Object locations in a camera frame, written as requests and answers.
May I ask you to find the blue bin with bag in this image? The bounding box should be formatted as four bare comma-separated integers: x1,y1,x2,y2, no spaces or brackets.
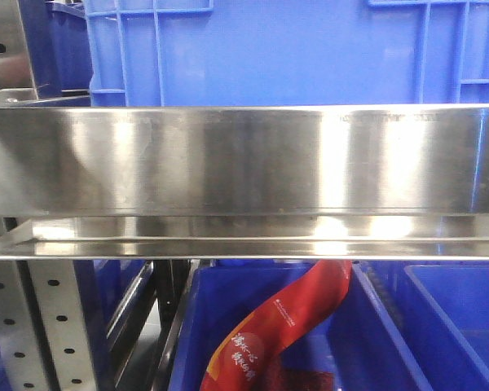
169,262,432,390

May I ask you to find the blue bin at right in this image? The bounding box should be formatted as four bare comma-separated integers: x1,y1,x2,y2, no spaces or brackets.
362,261,489,390

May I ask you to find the dark blue bin upper left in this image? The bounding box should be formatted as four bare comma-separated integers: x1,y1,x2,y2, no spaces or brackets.
17,1,93,99

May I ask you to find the red printed snack bag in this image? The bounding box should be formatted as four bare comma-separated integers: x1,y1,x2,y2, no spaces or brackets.
200,260,352,390

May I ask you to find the light blue ribbed crate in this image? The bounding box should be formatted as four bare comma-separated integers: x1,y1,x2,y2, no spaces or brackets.
84,1,489,106

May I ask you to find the stainless steel shelf rail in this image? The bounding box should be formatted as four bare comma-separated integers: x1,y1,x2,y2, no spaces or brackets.
0,104,489,261

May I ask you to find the perforated steel upright post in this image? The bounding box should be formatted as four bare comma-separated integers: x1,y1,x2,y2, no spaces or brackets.
0,261,102,390

